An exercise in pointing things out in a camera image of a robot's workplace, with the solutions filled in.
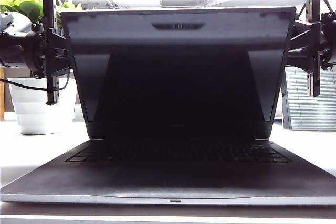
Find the dark grey Dell laptop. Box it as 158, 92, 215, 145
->
0, 7, 336, 206

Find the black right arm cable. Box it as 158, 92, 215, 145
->
318, 0, 335, 15

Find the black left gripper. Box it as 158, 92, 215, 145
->
25, 0, 73, 106

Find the white ribbed plant pot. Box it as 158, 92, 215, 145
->
7, 77, 79, 135

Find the brown wooden post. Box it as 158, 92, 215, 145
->
0, 67, 6, 120

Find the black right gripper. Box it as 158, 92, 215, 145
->
286, 0, 336, 97

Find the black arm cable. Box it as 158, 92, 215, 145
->
318, 0, 335, 15
0, 70, 71, 91

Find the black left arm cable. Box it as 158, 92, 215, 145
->
0, 70, 71, 91

